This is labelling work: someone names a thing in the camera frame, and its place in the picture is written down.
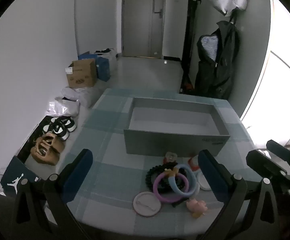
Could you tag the white plastic bag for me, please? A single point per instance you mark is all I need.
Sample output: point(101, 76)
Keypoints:
point(84, 96)
point(64, 107)

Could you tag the red flower hair clip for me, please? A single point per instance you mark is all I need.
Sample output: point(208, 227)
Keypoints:
point(191, 163)

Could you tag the white bag with dark items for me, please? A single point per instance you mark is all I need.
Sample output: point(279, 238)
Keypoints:
point(111, 57)

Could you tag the grey door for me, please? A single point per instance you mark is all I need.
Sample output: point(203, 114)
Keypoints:
point(140, 17)

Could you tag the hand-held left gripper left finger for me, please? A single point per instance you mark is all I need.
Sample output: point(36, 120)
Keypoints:
point(78, 171)

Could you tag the black character hair clip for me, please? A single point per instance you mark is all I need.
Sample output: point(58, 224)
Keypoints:
point(178, 204)

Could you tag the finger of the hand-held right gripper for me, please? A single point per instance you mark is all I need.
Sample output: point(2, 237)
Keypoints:
point(287, 155)
point(260, 162)

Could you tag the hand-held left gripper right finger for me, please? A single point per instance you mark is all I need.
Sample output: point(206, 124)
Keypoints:
point(212, 176)

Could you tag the black coat rack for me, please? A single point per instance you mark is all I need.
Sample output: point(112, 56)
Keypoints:
point(190, 35)

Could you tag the tan shoe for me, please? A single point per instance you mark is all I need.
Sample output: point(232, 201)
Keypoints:
point(52, 142)
point(44, 155)

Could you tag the blue paper bag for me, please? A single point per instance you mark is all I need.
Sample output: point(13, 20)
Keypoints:
point(86, 55)
point(103, 67)

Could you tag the black and white sneaker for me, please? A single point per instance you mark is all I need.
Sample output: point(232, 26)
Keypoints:
point(66, 123)
point(57, 131)

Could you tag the pink pig hair clip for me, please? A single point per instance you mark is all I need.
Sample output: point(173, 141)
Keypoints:
point(196, 206)

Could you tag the black jacket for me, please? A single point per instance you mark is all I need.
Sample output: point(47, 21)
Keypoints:
point(220, 72)

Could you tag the bright window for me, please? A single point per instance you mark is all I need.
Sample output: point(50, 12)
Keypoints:
point(282, 80)

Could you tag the striped shirt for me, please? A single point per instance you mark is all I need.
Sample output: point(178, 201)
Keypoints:
point(210, 47)

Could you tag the brown cardboard box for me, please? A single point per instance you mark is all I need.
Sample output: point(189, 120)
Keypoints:
point(83, 76)

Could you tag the grey cardboard box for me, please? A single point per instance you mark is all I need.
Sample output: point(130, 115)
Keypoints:
point(160, 142)

